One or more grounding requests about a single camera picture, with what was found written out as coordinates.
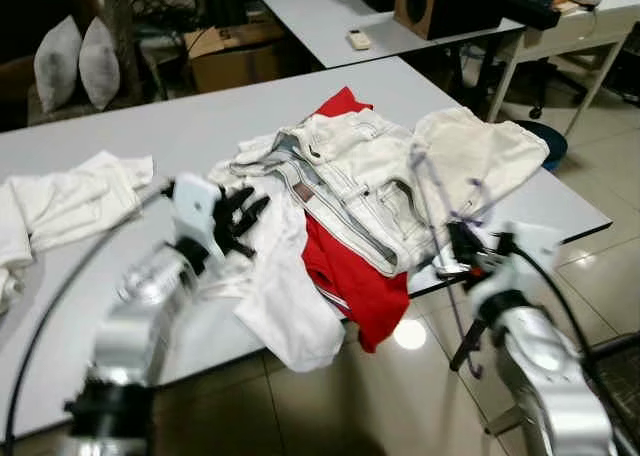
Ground white printed T-shirt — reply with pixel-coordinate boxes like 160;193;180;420
410;106;551;229

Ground white plain T-shirt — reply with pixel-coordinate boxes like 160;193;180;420
200;191;347;373
0;151;156;312

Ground cream jeans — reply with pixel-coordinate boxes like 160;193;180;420
230;106;442;277

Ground red T-shirt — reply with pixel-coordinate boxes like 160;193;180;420
300;86;412;355

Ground dark blue round stool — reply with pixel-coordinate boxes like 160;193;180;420
515;119;569;173

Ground cardboard box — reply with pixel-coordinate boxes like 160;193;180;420
185;21;291;93

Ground grey pillow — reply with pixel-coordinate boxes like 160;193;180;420
78;16;122;110
33;16;83;114

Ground grey table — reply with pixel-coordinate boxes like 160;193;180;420
258;0;523;71

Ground black desk device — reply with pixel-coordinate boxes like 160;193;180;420
505;0;561;32

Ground wooden speaker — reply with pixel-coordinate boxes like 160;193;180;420
393;0;503;41

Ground white desk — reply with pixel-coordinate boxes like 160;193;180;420
488;0;640;127

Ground dark brown sofa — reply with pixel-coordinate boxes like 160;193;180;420
0;0;113;133

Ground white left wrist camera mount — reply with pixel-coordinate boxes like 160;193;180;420
170;173;227;267

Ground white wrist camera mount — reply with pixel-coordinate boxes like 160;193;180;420
470;221;561;312
170;173;227;267

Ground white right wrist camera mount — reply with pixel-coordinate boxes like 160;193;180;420
470;221;561;312

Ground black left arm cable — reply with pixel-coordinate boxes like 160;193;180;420
0;181;177;449

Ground brown wooden post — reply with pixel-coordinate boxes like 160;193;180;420
103;0;143;73

